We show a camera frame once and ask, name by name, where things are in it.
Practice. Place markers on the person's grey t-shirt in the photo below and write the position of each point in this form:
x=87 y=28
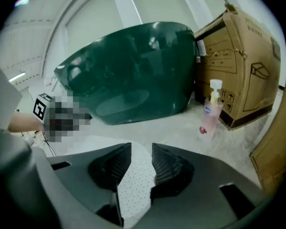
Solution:
x=2 y=99

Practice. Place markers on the dark green bathtub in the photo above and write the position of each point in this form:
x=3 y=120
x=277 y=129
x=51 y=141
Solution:
x=133 y=75

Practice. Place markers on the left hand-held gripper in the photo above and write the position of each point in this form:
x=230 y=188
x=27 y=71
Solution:
x=41 y=106

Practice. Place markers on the pink soap pump bottle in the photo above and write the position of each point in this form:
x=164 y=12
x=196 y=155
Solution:
x=211 y=118

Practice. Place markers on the white oval bath mat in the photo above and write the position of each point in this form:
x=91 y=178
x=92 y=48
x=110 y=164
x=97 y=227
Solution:
x=135 y=175

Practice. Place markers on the dark brown cardboard box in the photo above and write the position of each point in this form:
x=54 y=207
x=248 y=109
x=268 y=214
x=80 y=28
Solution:
x=240 y=68

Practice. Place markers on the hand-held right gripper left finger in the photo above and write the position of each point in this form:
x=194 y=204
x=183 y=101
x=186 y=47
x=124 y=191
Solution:
x=109 y=168

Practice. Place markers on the large taped cardboard box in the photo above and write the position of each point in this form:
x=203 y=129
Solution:
x=274 y=151

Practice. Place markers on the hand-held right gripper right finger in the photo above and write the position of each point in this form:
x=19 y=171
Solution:
x=171 y=173

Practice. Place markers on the person's left forearm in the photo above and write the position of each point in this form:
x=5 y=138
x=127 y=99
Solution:
x=23 y=123

